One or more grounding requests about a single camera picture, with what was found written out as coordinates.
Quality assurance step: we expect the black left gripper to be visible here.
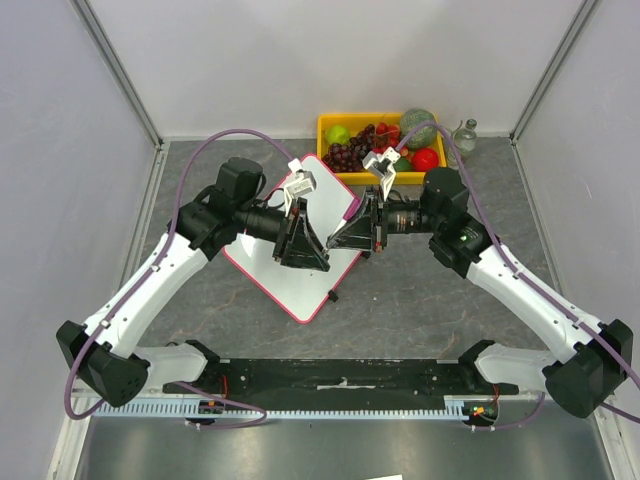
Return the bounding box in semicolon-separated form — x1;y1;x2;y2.
236;197;329;273

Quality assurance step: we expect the white purple whiteboard marker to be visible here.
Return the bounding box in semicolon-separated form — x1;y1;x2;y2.
324;198;361;252

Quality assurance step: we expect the pink framed whiteboard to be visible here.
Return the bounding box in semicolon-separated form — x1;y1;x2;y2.
223;154;359;324

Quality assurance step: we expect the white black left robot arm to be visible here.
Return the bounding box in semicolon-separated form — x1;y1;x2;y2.
56;157;330;407

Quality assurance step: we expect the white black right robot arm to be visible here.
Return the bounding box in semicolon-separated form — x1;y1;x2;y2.
326;167;639;418

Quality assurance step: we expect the dark purple grape bunch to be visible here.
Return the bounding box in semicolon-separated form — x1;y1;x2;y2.
322;124;375;173

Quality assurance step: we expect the green avocado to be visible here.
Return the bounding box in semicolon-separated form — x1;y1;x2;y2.
394;157;413;172

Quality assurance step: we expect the yellow plastic fruit bin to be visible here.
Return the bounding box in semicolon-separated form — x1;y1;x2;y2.
316;112;447;186

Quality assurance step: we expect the red tomato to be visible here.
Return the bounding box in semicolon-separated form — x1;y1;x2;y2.
411;148;439;172

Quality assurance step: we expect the green apple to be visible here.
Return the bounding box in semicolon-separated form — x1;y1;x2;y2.
324;125;351;145

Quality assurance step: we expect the green netted melon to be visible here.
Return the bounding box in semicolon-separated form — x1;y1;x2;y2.
398;108;438;150

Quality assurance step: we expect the clear glass bottle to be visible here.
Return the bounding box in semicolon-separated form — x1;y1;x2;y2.
446;119;477;170

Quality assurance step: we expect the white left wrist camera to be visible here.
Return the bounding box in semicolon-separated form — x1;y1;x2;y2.
282;158;317;213

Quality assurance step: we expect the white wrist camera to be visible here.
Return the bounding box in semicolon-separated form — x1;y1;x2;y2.
282;158;317;213
362;147;401;201

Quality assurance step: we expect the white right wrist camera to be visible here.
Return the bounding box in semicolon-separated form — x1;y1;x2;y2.
362;147;401;201

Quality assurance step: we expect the light blue slotted cable duct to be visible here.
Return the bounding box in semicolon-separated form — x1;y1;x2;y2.
91;397;476;419

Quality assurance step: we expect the left aluminium frame post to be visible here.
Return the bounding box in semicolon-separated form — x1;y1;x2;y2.
68;0;166;149

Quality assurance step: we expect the aluminium frame post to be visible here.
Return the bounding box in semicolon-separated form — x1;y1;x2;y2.
68;0;166;149
509;0;601;146

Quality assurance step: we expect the right aluminium frame post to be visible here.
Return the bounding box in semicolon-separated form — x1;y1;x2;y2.
509;0;601;146

